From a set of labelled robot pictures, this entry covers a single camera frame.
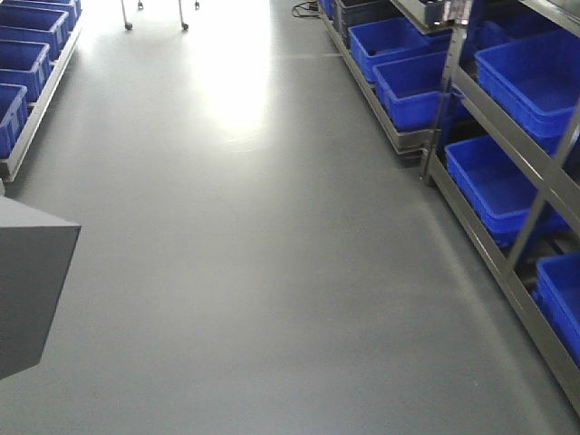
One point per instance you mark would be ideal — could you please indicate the metal shelving rack right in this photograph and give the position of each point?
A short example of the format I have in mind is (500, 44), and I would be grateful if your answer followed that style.
(539, 273)

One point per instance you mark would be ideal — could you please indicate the low rack left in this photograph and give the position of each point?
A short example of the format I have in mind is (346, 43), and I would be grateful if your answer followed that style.
(38, 39)

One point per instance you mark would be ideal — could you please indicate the blue bin lower shelf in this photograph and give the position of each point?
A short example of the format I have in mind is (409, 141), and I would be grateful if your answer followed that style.
(500, 194)

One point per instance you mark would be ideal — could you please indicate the blue bin shelf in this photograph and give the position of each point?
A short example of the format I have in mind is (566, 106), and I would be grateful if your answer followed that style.
(536, 82)
(500, 194)

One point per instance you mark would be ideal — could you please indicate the blue floor bin right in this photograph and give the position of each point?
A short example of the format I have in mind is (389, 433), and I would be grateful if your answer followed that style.
(409, 90)

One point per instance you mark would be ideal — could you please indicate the gray square hollow base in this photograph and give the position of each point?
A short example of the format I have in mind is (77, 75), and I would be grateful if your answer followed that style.
(36, 252)

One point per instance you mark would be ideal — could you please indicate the blue bin upper shelf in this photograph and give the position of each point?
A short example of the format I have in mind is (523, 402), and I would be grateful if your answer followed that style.
(536, 82)

